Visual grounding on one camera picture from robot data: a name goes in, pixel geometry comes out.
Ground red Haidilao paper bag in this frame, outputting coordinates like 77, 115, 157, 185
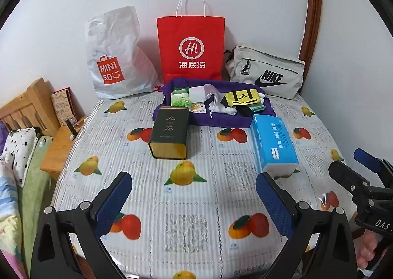
156, 0, 225, 83

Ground dark green tea tin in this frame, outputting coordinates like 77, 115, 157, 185
149, 106, 189, 160

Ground small black bottle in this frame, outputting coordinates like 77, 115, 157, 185
65, 117, 78, 140

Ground blue tissue pack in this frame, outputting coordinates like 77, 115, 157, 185
251, 115, 300, 179

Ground purple towel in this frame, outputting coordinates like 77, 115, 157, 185
159, 78, 265, 128

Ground orange print wipe packet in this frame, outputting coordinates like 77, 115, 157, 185
191, 102, 207, 114

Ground patterned box on nightstand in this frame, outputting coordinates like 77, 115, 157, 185
51, 88, 77, 126

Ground grey Nike bag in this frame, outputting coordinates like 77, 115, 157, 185
225, 46, 305, 100

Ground person's right hand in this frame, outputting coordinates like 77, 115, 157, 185
356, 229, 388, 269

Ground yellow Adidas armband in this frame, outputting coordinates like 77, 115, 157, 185
225, 88, 260, 107

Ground wooden nightstand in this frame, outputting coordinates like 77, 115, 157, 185
39, 115, 89, 181

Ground brown wooden door frame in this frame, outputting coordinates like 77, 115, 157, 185
298, 0, 323, 68

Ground wooden bed headboard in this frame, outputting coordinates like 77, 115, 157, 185
0, 78, 60, 137

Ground white sponge block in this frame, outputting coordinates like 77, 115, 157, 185
188, 86, 206, 104

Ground white Miniso plastic bag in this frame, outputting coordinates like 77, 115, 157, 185
85, 6, 161, 100

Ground colourful striped blanket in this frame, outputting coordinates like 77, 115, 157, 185
0, 153, 27, 278

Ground white sock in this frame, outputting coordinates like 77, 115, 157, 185
221, 93, 265, 116

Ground mint green cloth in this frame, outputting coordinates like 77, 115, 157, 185
247, 103, 266, 113

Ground spotted white pillow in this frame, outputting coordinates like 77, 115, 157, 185
1, 127, 38, 187

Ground fruit print tablecloth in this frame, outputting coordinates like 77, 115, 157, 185
50, 90, 358, 279

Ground light green tissue packet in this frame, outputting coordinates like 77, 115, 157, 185
170, 88, 191, 109

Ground green bed sheet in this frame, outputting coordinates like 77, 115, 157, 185
18, 136, 56, 278

